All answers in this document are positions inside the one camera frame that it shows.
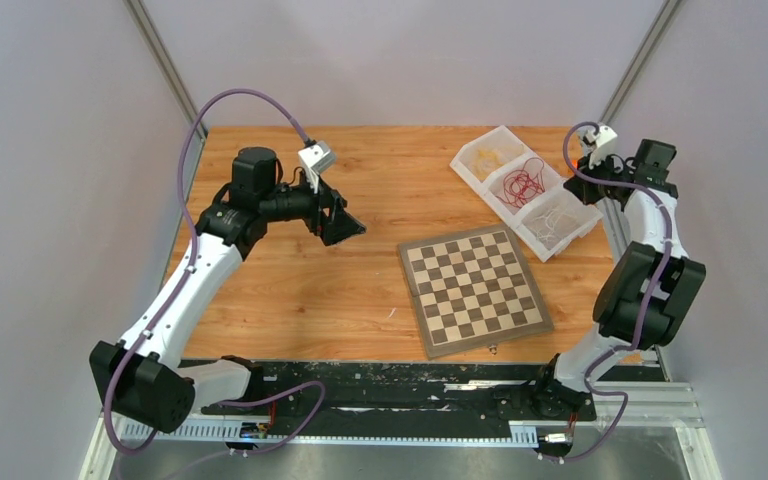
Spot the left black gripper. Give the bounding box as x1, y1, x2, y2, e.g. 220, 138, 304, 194
260, 167, 366, 245

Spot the red thin cable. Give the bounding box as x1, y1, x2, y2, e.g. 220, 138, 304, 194
495, 156, 548, 212

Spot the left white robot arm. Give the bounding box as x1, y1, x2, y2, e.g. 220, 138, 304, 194
89, 141, 366, 433

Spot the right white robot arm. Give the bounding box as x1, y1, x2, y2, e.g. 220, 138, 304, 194
530, 139, 706, 419

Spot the white three-compartment tray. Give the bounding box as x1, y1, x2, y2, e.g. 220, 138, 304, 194
450, 126, 602, 262

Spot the wooden chessboard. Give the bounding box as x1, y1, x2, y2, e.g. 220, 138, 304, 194
397, 224, 554, 359

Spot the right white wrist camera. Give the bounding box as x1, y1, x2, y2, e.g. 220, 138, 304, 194
579, 124, 618, 170

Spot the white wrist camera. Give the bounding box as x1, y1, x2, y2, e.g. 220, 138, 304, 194
297, 141, 337, 193
579, 124, 618, 170

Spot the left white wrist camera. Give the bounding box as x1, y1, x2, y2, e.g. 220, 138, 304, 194
297, 141, 337, 193

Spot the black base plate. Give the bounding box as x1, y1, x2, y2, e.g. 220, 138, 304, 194
185, 358, 597, 440

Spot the slotted cable duct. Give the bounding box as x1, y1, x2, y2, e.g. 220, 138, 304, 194
122, 417, 540, 449

